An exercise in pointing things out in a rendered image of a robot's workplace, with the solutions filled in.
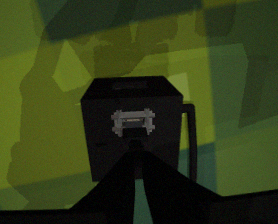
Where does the black cube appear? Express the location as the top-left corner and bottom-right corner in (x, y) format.
(81, 76), (197, 182)

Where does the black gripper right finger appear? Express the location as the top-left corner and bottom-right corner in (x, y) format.
(141, 151), (278, 224)

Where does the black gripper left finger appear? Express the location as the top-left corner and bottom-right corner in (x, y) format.
(0, 152), (135, 224)

